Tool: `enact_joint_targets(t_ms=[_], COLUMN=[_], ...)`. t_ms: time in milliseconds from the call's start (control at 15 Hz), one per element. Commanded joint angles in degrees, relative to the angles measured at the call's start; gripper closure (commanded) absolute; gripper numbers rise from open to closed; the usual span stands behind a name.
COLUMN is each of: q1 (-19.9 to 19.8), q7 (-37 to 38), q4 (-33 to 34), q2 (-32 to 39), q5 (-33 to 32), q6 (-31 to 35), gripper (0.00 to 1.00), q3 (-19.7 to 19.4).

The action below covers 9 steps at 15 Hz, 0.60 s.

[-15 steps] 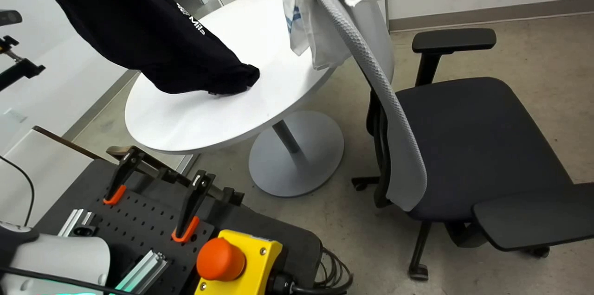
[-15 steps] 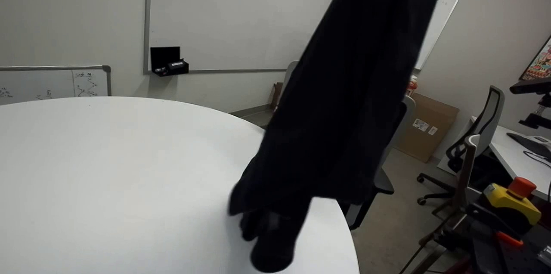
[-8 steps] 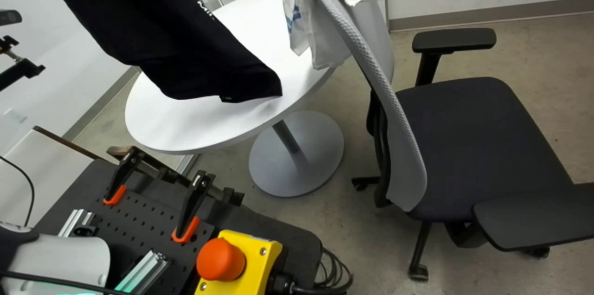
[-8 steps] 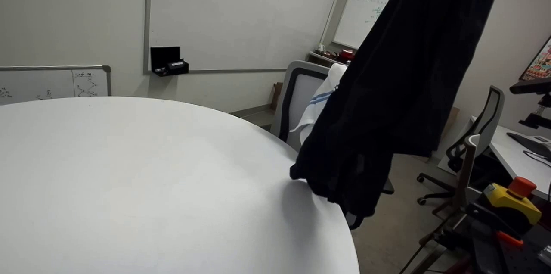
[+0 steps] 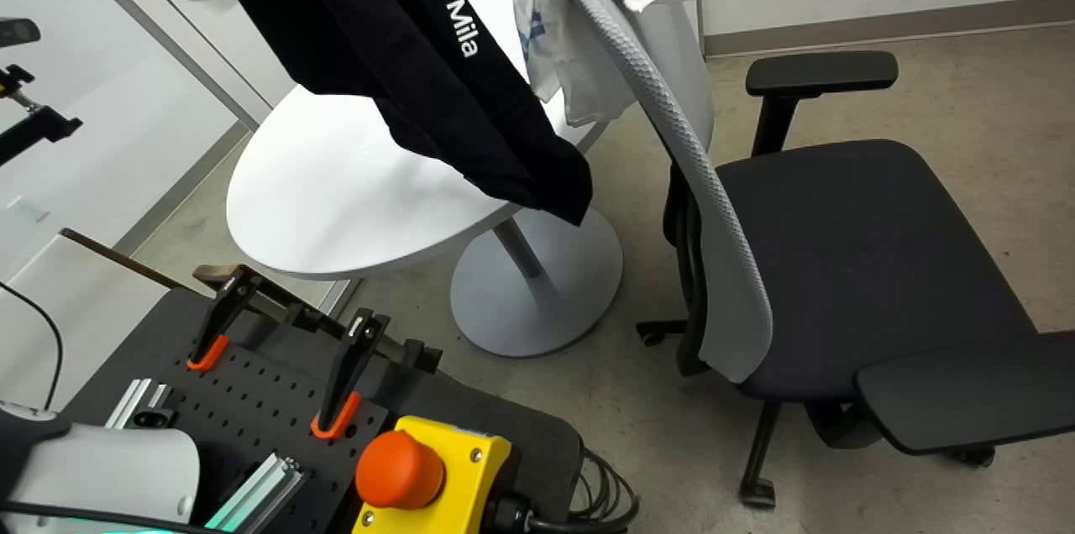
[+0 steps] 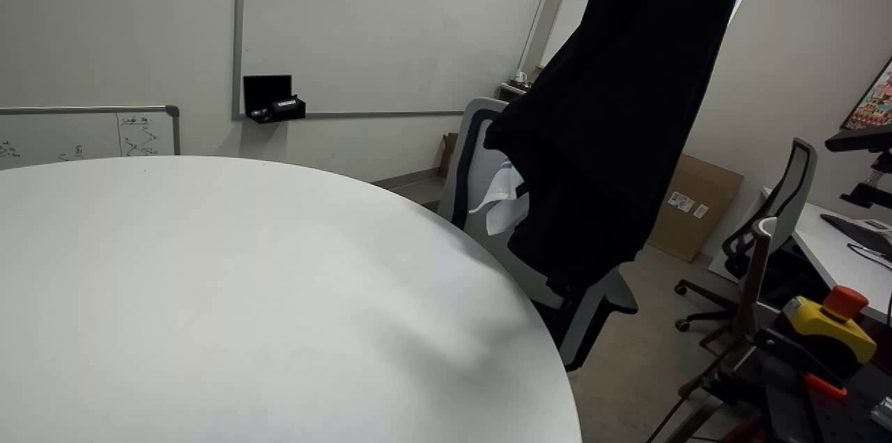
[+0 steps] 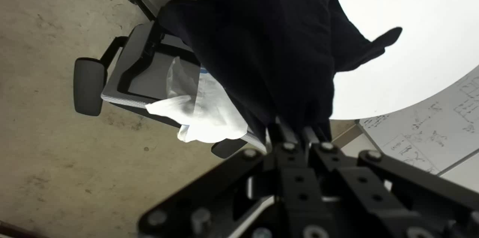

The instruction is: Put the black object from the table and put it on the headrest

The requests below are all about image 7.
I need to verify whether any grey office chair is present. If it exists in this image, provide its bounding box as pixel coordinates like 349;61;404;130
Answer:
73;0;268;159

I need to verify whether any black cloth garment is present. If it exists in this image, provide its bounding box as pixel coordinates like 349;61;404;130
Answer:
157;0;403;146

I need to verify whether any white plastic bag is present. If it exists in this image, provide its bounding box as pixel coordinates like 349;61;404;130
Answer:
145;57;250;144

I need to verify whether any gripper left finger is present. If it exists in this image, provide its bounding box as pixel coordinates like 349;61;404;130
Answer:
138;121;319;238

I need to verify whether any whiteboard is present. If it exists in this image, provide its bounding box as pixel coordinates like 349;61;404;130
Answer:
359;65;479;176

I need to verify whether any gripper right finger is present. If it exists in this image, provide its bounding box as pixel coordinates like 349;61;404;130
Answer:
302;126;479;238

